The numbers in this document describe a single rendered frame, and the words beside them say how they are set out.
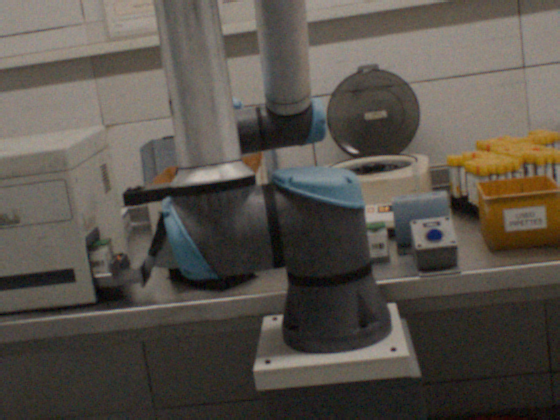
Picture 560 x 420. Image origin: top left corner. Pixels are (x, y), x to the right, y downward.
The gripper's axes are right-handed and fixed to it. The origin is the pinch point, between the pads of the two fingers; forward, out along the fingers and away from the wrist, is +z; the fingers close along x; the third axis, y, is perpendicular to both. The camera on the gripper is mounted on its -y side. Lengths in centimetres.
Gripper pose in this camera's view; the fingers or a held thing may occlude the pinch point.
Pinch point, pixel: (146, 267)
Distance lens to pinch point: 153.7
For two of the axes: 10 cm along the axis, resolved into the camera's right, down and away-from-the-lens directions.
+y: 9.3, 3.8, -0.2
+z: -3.6, 9.1, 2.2
